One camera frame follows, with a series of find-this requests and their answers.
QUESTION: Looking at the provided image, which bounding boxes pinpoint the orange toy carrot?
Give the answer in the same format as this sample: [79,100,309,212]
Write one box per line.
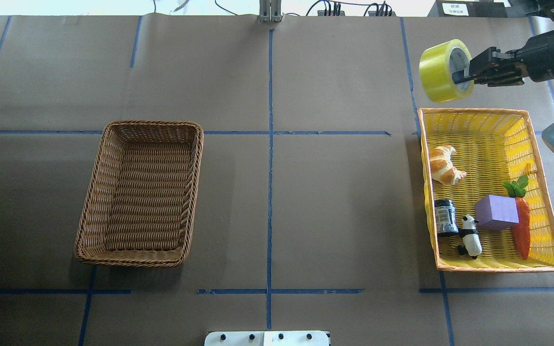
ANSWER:
[503,175,531,260]

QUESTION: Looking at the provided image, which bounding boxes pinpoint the toy panda figure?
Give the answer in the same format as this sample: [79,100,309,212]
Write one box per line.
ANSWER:
[457,214,483,260]

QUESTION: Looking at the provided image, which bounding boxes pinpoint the brown wicker basket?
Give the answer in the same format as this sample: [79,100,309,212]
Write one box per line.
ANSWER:
[74,120,204,268]

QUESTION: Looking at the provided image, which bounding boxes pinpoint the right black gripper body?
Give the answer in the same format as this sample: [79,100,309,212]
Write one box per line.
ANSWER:
[514,30,554,82]

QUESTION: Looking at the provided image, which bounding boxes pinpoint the aluminium frame post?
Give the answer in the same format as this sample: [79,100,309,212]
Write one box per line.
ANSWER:
[259,0,283,24]

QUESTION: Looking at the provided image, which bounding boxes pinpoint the yellow plastic woven basket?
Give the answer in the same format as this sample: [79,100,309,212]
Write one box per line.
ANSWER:
[418,108,554,273]

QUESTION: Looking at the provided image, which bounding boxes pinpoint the small black labelled can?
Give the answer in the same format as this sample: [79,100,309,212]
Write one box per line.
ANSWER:
[434,199,459,238]

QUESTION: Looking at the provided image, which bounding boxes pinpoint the purple foam block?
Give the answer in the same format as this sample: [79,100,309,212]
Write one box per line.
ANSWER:
[474,195,519,231]

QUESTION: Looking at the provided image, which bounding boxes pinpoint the yellow tape roll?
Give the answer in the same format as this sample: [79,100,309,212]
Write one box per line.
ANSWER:
[418,39,474,103]

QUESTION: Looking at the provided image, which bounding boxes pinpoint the toy croissant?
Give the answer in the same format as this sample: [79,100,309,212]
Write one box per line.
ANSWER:
[429,145,467,185]

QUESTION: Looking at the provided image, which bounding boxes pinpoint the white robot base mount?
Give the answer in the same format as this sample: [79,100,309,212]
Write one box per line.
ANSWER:
[204,330,331,346]

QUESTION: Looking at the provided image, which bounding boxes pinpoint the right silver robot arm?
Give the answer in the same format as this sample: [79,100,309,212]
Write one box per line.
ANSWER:
[449,0,554,153]

